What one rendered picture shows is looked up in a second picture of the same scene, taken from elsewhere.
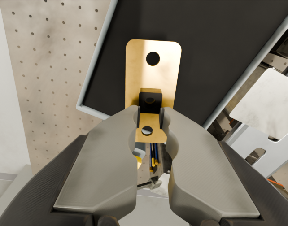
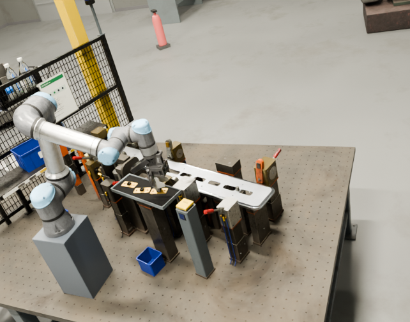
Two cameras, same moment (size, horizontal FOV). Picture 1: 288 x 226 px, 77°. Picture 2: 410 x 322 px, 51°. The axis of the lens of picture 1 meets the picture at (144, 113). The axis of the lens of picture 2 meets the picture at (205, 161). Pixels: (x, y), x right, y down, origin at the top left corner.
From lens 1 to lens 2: 1.98 m
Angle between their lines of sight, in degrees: 71
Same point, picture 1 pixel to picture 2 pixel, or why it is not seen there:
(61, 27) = (169, 307)
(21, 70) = not seen: outside the picture
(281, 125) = (189, 180)
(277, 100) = (182, 183)
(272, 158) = (230, 181)
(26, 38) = not seen: outside the picture
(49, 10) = (159, 311)
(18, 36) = not seen: outside the picture
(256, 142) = (219, 188)
